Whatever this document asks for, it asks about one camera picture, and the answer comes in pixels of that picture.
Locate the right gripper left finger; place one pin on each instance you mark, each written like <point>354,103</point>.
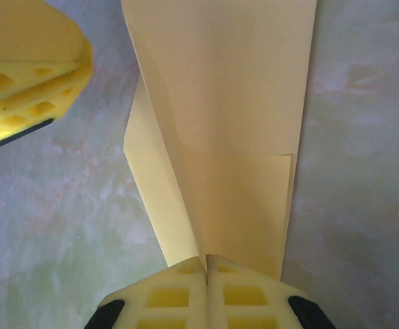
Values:
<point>168,301</point>

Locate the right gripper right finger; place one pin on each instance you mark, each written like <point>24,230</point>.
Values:
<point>247,301</point>

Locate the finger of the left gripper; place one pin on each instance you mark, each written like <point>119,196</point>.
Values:
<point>31,34</point>
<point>31,109</point>

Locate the pale yellow paper sheet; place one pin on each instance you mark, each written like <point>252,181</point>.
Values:
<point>227,103</point>

